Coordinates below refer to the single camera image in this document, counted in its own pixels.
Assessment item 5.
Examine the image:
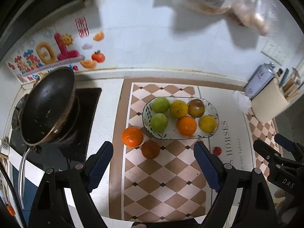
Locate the colourful wall sticker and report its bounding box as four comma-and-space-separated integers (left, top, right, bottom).
5, 16, 106, 84

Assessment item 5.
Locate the small green apple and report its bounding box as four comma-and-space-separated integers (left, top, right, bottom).
150, 113, 168, 133

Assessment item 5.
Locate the checkered counter mat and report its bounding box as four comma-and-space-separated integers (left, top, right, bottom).
109, 78, 282, 222

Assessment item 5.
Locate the oval floral ceramic plate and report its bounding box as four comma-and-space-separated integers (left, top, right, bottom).
142, 98, 219, 140

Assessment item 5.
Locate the red cherry tomato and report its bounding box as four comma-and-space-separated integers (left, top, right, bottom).
213, 147, 222, 156

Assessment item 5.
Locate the orange on plate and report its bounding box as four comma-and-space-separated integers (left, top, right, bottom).
176, 116, 197, 136

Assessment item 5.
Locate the wooden chopsticks bundle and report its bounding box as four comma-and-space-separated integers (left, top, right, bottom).
279, 67, 301, 102

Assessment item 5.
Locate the brownish red apple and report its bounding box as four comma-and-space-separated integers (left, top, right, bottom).
188, 99, 205, 118

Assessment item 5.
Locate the white crumpled tissue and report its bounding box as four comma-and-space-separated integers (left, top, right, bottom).
232, 91, 251, 114

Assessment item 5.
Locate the range hood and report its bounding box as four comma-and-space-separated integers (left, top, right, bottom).
1, 0, 85, 59

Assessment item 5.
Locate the white wall socket strip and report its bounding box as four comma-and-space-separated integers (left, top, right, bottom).
261, 38, 288, 66

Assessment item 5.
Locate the plastic bag with pink contents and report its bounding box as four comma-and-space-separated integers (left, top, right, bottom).
229, 0, 280, 37

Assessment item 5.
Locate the dark frying pan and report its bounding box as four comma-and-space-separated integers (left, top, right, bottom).
10, 67, 79, 208

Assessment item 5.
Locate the bright orange tangerine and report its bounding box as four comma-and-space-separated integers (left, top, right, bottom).
122, 127, 143, 148

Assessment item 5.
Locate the yellow lemon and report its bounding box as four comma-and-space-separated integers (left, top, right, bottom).
169, 100, 188, 119
199, 115, 217, 133

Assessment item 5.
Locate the silver spray can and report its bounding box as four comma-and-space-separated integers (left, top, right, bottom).
244, 62, 275, 100

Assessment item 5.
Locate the cream utensil holder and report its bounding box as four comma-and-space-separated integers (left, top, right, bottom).
251, 78, 290, 124

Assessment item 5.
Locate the dark orange fruit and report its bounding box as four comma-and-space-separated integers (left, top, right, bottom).
141, 140, 160, 160

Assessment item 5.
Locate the yellow lemon on plate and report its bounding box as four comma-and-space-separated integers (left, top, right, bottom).
169, 100, 188, 119

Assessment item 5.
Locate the black induction cooktop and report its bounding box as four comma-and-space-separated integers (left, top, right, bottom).
9, 87, 103, 172

